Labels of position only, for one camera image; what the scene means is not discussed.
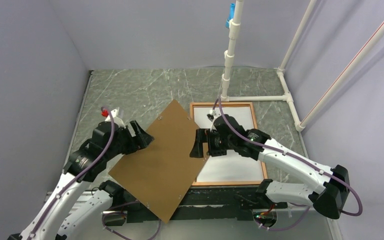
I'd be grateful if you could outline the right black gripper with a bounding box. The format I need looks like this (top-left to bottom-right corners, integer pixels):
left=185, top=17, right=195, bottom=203
left=189, top=128, right=236, bottom=158

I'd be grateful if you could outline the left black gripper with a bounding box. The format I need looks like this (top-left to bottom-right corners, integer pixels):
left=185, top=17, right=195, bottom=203
left=105, top=119, right=154, bottom=160

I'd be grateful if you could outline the landscape photo print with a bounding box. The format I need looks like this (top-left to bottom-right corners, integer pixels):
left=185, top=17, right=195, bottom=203
left=196, top=102, right=266, bottom=185

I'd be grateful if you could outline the brown backing board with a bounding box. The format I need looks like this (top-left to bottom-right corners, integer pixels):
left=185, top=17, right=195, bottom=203
left=108, top=100, right=209, bottom=224

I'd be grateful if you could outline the wooden picture frame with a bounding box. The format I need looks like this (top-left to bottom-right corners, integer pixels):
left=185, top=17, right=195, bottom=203
left=190, top=102, right=270, bottom=186

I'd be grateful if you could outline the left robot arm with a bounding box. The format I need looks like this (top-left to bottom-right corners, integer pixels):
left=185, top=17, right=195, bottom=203
left=8, top=120, right=154, bottom=240

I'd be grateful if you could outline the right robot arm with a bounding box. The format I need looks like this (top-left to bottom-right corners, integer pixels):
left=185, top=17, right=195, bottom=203
left=189, top=114, right=350, bottom=220

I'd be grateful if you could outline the white pvc pipe stand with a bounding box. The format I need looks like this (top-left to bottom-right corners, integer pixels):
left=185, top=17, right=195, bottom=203
left=219, top=0, right=384, bottom=132

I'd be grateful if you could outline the blue clip on pipe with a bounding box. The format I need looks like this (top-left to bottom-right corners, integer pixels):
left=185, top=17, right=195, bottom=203
left=225, top=3, right=236, bottom=29

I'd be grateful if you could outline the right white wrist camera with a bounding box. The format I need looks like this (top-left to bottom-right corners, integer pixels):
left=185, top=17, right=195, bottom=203
left=206, top=110, right=220, bottom=130

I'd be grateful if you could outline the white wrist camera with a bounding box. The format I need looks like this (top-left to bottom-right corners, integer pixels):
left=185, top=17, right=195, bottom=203
left=101, top=107, right=126, bottom=128
left=206, top=110, right=220, bottom=130

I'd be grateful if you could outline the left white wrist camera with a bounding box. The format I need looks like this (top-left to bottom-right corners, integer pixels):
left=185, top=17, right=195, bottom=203
left=101, top=107, right=126, bottom=128

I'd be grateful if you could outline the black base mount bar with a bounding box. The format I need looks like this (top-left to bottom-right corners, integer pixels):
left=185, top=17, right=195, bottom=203
left=105, top=185, right=288, bottom=226

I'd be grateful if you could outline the aluminium rail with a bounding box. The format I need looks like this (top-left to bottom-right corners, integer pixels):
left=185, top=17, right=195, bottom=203
left=39, top=158, right=345, bottom=240

